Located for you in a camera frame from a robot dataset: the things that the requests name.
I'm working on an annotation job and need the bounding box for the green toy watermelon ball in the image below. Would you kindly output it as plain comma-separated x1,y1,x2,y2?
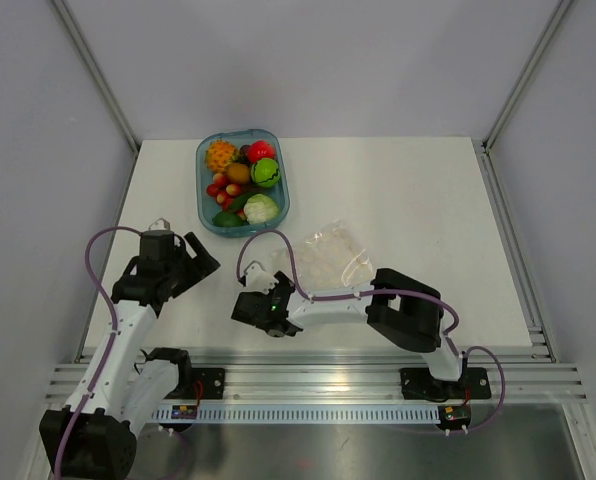
250,157,281,188

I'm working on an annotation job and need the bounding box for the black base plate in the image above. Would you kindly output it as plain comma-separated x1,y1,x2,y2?
173,367,226,401
399,367,492,403

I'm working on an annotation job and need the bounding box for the orange spiky toy fruit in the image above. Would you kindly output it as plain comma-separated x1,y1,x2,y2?
205,140,240,174

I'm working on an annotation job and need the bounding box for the white slotted cable duct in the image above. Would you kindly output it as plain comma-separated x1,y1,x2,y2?
149,404,440,425

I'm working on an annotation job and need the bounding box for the red toy cherry bunch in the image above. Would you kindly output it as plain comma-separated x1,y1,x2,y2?
206,173,243,210

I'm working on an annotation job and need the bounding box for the brown toy kiwi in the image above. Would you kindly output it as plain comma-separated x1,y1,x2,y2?
225,163,251,185

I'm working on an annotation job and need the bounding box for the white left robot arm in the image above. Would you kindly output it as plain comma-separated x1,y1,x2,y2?
39,229,220,479

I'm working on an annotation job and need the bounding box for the aluminium mounting rail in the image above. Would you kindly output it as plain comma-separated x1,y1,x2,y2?
45,344,587,404

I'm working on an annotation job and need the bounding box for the red toy apple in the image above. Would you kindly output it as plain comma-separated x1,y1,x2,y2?
247,140,276,164

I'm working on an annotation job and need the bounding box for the left aluminium frame post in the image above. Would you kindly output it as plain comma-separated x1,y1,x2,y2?
48,0,141,157

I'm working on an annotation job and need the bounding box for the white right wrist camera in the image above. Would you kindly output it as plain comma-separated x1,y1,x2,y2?
239,260,278,295

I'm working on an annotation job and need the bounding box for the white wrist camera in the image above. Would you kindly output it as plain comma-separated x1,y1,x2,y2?
148,218,171,231
239,260,278,295

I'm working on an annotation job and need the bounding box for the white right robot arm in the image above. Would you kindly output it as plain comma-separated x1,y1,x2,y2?
231,266,492,404

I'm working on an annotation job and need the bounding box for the right aluminium frame post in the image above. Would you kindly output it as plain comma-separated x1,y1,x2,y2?
482,0,577,154

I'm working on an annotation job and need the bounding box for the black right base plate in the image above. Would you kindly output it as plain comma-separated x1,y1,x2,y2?
399,367,492,403

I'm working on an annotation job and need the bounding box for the blue plastic tray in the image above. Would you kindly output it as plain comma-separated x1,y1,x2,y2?
196,129,290,238

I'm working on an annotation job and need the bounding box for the toy cabbage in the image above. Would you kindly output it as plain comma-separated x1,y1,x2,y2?
243,194,280,224

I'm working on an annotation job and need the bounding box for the aluminium frame post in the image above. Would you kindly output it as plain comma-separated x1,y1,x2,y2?
482,0,577,154
48,0,141,157

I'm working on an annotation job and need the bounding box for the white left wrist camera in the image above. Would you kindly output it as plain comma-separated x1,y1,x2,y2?
148,218,171,231

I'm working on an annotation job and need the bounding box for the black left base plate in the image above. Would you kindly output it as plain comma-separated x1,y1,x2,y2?
173,367,226,401

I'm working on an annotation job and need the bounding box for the clear zip top bag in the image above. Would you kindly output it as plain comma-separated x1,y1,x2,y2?
291,219,374,291

